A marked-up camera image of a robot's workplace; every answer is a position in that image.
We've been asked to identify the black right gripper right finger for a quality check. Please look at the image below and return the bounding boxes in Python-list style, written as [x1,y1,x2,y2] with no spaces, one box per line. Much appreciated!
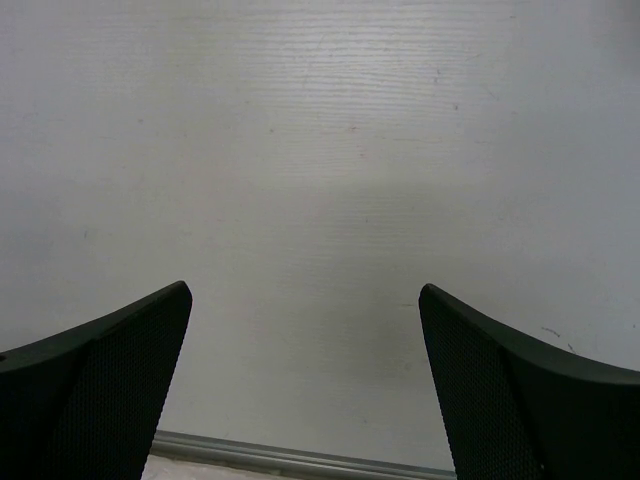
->
[419,284,639,479]

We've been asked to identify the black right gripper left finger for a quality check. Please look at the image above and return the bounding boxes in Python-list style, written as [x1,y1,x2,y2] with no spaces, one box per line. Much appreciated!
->
[1,281,192,479]

